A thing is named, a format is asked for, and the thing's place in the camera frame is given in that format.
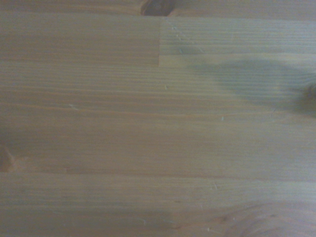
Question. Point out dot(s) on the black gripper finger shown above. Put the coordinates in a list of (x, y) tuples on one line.
[(311, 95)]

